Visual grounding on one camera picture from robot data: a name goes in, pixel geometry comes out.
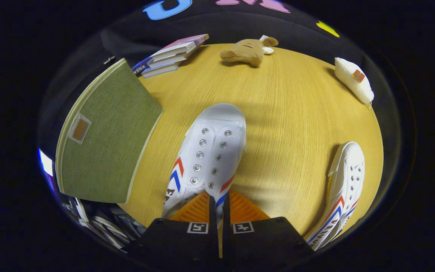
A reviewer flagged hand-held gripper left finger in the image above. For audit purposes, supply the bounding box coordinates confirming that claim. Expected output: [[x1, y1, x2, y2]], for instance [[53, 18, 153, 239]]
[[125, 191, 221, 272]]

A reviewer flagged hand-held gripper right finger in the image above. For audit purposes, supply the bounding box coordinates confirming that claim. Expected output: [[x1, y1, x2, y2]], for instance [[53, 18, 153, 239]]
[[222, 189, 315, 271]]

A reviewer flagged white canvas shoe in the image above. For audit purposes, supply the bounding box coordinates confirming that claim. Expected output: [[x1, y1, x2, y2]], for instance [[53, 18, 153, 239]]
[[304, 142, 366, 251], [162, 103, 247, 227]]

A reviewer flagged green fabric storage box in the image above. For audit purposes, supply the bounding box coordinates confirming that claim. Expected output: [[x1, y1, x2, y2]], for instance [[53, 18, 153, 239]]
[[55, 57, 164, 204]]

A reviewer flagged computer monitor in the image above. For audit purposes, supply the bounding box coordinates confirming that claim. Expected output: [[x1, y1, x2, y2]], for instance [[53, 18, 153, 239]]
[[38, 148, 57, 189]]

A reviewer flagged white paperback book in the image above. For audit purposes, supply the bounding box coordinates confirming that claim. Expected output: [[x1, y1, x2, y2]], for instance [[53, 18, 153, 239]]
[[147, 51, 190, 69], [141, 62, 182, 79]]

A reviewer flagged blue book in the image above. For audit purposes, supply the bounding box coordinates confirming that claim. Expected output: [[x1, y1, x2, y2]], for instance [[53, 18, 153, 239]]
[[131, 57, 154, 75]]

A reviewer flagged white plush toy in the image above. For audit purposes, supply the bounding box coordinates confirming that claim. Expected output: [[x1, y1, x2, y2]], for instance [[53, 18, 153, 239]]
[[334, 57, 375, 106]]

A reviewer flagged brown plush toy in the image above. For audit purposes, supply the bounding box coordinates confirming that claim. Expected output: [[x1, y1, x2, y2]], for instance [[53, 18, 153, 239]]
[[220, 35, 279, 68]]

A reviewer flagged pink book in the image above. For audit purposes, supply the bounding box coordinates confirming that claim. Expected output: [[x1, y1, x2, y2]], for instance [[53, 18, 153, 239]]
[[150, 34, 210, 61]]

